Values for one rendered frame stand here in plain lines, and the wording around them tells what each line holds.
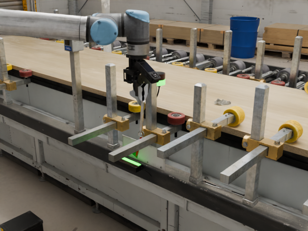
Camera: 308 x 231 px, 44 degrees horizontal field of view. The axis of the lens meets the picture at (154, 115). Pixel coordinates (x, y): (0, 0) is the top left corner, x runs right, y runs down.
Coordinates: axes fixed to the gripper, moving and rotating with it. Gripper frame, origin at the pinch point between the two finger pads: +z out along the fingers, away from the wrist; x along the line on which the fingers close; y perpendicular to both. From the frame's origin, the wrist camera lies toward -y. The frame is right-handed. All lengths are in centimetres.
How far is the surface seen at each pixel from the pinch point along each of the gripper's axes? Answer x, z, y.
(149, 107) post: -5.9, 4.1, 1.1
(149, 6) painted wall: -660, 45, 572
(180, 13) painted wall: -670, 55, 479
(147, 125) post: -5.9, 12.5, 2.2
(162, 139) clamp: -5.1, 16.2, -6.6
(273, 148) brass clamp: -5, 5, -56
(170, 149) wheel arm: 17.2, 5.6, -28.6
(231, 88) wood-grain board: -76, 12, 1
